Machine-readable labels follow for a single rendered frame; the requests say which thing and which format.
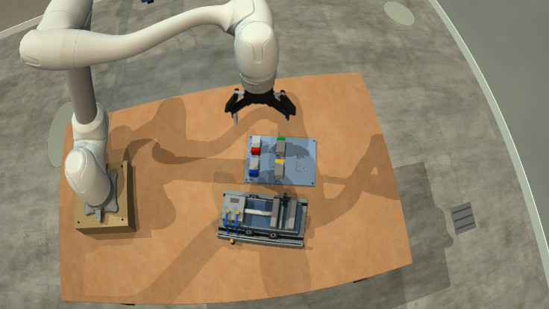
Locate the grey blank with yellow end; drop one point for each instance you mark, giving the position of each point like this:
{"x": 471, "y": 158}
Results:
{"x": 278, "y": 169}

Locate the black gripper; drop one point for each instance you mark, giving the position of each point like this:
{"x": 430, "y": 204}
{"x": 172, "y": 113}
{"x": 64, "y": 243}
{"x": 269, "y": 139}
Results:
{"x": 283, "y": 105}

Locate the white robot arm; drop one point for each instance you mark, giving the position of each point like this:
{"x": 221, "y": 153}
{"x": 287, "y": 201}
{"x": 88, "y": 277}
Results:
{"x": 57, "y": 45}

